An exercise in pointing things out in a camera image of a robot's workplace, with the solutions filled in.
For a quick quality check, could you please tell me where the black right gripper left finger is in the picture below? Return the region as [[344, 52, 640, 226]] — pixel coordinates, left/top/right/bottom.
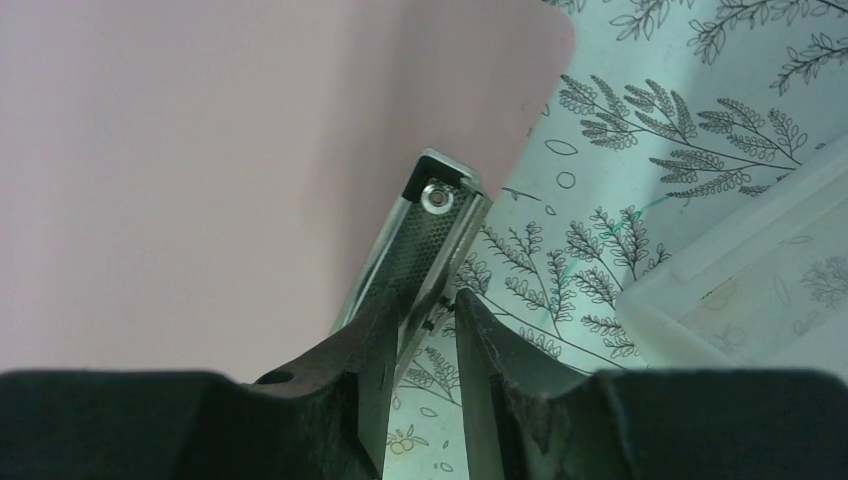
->
[[1, 290, 400, 479]]

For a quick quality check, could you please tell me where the floral patterned table mat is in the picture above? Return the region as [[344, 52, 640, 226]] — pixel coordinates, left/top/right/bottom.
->
[[385, 1, 847, 479]]

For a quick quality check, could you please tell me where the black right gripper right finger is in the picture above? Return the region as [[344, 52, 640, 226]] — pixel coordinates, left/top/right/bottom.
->
[[455, 289, 847, 479]]

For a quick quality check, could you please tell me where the white plastic drawer organizer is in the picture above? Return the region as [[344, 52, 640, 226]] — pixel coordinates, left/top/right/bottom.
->
[[616, 138, 847, 377]]

